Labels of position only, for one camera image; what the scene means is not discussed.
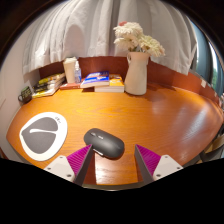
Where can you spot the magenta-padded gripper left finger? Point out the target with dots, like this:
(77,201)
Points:
(58,166)

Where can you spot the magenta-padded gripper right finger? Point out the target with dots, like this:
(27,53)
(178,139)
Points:
(168,166)

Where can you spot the dark grey computer mouse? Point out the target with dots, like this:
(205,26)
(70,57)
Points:
(105,143)

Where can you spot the white grey round mouse pad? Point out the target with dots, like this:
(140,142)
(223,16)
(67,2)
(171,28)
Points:
(41,136)

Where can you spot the wooden chair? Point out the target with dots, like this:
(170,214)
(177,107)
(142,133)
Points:
(216,146)

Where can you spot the white yellow book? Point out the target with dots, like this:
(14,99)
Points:
(45,92)

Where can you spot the dark green mug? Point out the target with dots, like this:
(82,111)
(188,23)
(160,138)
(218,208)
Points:
(26,94)

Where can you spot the flat red book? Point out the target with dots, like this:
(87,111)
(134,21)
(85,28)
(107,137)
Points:
(69,86)

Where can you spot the clear sanitizer bottle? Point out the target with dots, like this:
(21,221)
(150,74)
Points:
(77,75)

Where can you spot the white ceramic vase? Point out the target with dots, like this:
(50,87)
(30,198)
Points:
(136,76)

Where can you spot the beige lidded cup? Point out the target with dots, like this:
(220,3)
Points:
(70,70)

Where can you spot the orange book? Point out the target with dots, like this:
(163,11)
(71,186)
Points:
(116,81)

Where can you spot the dark grey curtain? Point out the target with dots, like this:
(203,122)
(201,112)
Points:
(201,56)

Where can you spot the white flower bouquet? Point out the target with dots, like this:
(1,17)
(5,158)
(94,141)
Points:
(133,36)

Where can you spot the white curtain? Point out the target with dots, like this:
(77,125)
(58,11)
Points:
(93,30)

